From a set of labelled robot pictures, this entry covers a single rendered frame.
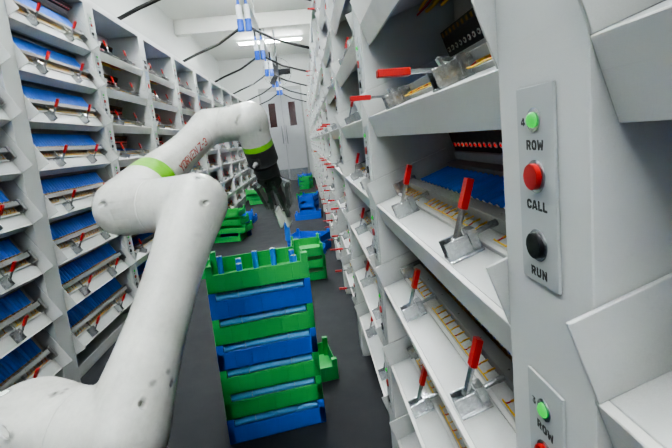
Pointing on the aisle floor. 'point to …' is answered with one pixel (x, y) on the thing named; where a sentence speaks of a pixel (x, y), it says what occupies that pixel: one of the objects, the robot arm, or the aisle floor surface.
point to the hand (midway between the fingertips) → (283, 216)
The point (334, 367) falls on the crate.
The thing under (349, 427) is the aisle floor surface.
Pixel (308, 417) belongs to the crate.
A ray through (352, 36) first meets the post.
